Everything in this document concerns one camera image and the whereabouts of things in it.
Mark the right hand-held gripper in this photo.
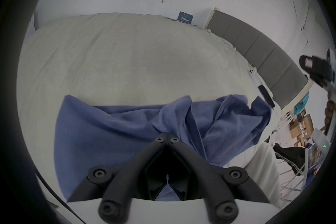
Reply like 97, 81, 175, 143
299, 54, 336, 157

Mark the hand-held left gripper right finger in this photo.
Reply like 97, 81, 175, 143
167, 133, 270, 224

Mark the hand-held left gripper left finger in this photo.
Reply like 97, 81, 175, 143
68, 133, 169, 224

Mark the blue shirt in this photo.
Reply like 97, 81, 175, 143
54, 94, 272, 201

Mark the person's right hand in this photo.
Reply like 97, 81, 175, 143
324, 100, 335, 132

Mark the black phone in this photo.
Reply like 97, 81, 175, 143
258, 85, 276, 108

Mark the grey padded headboard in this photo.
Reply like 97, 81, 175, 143
205, 8, 314, 110

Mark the stack of cartons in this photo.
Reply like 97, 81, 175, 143
289, 112, 314, 145

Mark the bed with beige sheet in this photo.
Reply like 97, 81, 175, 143
16, 12, 282, 192

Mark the blue sign card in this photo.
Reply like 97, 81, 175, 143
177, 11, 194, 25

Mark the white wire rack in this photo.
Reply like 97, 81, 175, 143
272, 112, 311, 203

